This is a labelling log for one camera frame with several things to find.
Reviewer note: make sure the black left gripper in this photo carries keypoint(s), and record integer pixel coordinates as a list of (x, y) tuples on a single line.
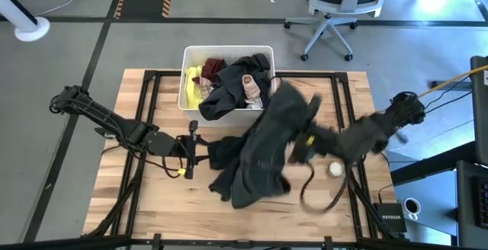
[(191, 147)]

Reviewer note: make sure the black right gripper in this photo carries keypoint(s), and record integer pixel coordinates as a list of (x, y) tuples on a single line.
[(307, 149)]

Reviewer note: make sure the black garment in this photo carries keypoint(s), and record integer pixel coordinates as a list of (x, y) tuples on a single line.
[(223, 152), (232, 86)]

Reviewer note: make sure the large dark green garment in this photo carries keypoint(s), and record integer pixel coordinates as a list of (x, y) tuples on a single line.
[(263, 158)]

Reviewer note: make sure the neon yellow garment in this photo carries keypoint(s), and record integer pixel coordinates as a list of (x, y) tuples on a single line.
[(193, 90)]

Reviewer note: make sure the pink beige cloth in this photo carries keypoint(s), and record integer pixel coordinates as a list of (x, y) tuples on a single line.
[(249, 86)]

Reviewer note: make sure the maroon garment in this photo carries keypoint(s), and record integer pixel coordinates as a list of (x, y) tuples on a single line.
[(211, 69)]

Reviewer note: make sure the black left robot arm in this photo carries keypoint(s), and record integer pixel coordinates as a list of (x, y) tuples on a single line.
[(114, 122)]

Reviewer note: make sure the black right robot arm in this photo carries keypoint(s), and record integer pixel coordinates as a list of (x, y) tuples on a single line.
[(366, 133)]

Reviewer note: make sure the small white round object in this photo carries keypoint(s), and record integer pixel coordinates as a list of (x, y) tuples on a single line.
[(336, 169)]

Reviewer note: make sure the white plastic bin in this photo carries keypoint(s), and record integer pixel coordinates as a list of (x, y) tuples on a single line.
[(244, 118)]

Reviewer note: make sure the white mug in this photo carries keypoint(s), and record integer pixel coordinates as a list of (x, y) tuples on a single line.
[(412, 207)]

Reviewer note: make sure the dark side desk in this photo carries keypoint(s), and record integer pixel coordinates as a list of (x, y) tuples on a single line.
[(427, 200)]

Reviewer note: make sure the grey desk foot bar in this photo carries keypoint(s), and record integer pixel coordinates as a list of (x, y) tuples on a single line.
[(450, 85)]

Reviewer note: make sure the black monitor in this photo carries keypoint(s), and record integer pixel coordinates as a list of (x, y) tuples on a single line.
[(480, 109)]

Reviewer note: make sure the white pole with round base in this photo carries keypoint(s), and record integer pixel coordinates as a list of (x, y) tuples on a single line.
[(28, 27)]

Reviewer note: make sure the black metal table frame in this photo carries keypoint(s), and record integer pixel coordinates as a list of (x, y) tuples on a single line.
[(328, 75)]

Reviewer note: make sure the black Netgear network switch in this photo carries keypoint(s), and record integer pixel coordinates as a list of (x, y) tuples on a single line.
[(389, 218)]

